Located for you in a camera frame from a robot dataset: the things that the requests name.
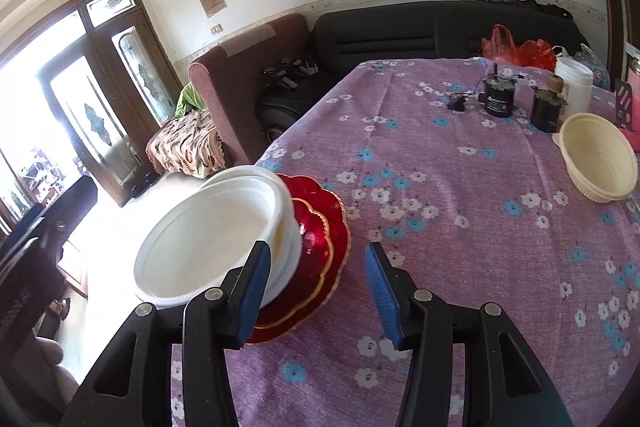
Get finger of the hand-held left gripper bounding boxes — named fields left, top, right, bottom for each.
left=0, top=177, right=98, bottom=258

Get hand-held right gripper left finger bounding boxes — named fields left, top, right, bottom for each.
left=60, top=239, right=273, bottom=427

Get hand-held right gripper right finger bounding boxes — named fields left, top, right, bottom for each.
left=364, top=242, right=576, bottom=427

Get white disposable bowl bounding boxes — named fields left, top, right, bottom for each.
left=257, top=207, right=303, bottom=308
left=134, top=174, right=282, bottom=308
left=199, top=163, right=296, bottom=258

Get red plate with gold lettering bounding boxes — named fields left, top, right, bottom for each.
left=245, top=173, right=352, bottom=346

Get person's left hand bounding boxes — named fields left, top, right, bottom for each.
left=31, top=336, right=79, bottom=414

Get purple floral tablecloth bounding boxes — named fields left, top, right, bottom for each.
left=170, top=57, right=640, bottom=427

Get wooden glass door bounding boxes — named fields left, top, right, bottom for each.
left=0, top=0, right=183, bottom=233

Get brown patterned blanket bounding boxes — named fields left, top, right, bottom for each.
left=146, top=109, right=228, bottom=178

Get green cloth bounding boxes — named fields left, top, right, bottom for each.
left=175, top=82, right=201, bottom=116

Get maroon armchair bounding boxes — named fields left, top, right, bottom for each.
left=189, top=13, right=313, bottom=168

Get black items on sofa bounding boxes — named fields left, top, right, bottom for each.
left=262, top=56, right=321, bottom=90

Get black cylindrical appliance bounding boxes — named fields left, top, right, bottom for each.
left=477, top=63, right=518, bottom=118

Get dark jar with wooden lid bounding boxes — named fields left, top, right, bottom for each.
left=530, top=77, right=568, bottom=132

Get cream plastic strainer bowl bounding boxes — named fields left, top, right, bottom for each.
left=552, top=112, right=640, bottom=204

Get black sofa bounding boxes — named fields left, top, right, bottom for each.
left=257, top=0, right=588, bottom=138

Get white plastic container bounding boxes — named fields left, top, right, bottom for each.
left=554, top=58, right=593, bottom=118

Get red plastic bag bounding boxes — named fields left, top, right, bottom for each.
left=481, top=24, right=557, bottom=70

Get clear plastic bag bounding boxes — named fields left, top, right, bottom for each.
left=572, top=44, right=611, bottom=90

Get pink thermos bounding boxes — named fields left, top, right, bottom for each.
left=625, top=57, right=640, bottom=148

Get wooden door frame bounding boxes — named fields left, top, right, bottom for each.
left=595, top=0, right=631, bottom=78

